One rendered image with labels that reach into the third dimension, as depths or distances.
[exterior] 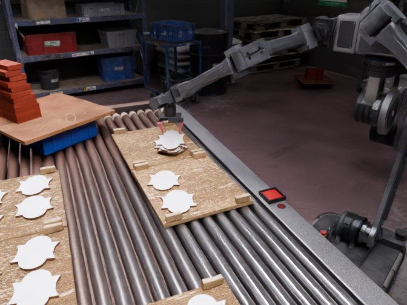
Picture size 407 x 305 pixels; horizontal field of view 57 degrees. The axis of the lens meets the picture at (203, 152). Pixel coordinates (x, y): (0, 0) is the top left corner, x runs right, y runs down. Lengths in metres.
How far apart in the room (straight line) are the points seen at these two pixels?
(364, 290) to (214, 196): 0.59
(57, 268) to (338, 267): 0.81
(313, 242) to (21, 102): 1.43
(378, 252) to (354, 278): 1.25
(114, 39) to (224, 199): 4.66
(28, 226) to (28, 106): 0.77
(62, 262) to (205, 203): 0.52
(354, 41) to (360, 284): 1.02
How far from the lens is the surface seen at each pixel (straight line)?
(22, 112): 1.98
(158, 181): 1.50
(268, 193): 1.46
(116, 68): 5.94
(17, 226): 1.40
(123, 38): 5.89
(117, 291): 1.11
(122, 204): 1.43
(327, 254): 1.25
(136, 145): 1.83
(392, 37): 1.21
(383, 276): 2.29
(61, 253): 1.24
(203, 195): 1.42
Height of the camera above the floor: 1.71
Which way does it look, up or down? 26 degrees down
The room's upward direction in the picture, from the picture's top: straight up
